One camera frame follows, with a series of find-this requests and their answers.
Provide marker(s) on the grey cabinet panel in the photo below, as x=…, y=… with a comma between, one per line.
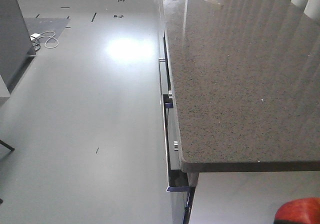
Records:
x=16, y=49

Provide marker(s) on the grey speckled kitchen counter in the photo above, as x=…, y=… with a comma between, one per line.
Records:
x=246, y=84

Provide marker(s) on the red yellow apple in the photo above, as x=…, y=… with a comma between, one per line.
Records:
x=299, y=211

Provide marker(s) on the white power adapter with cable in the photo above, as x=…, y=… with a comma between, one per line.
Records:
x=48, y=36

